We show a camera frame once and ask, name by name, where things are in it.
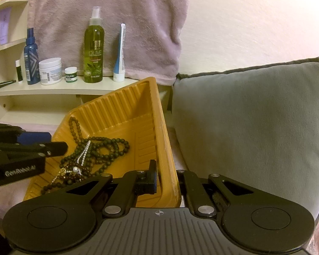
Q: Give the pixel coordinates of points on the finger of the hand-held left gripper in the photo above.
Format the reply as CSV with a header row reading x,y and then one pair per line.
x,y
55,148
34,137

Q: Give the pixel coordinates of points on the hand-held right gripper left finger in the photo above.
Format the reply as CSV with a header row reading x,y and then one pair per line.
x,y
152,176

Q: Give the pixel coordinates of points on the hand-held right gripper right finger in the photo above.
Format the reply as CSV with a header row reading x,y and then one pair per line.
x,y
181,175

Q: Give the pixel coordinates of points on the yellow ribbed plastic tray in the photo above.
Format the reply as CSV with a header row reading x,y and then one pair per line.
x,y
122,111

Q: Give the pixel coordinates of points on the pink bed blanket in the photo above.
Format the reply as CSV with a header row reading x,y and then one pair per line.
x,y
5,199

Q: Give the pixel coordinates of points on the cream wooden shelf unit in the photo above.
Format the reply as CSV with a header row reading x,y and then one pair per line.
x,y
42,91

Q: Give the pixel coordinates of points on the black tube with white cap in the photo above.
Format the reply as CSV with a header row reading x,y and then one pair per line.
x,y
4,84

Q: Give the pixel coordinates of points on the white cream jar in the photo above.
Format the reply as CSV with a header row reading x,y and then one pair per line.
x,y
50,73

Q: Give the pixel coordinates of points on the small white black stick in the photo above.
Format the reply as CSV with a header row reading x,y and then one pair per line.
x,y
19,71

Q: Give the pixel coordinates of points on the small green jar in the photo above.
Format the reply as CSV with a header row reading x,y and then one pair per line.
x,y
70,76

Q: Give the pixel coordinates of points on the grey green pillow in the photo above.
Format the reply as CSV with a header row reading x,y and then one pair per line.
x,y
242,132

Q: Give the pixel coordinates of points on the blue spray bottle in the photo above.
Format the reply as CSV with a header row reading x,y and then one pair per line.
x,y
31,61

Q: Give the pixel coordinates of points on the green spray bottle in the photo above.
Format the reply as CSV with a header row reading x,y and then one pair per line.
x,y
93,55

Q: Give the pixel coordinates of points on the blue and white tube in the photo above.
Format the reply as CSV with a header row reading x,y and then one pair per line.
x,y
119,55

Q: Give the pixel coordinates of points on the purple tube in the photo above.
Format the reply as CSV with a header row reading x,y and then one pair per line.
x,y
4,24

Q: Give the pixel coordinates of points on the pink hanging towel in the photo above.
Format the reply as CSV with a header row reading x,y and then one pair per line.
x,y
103,10

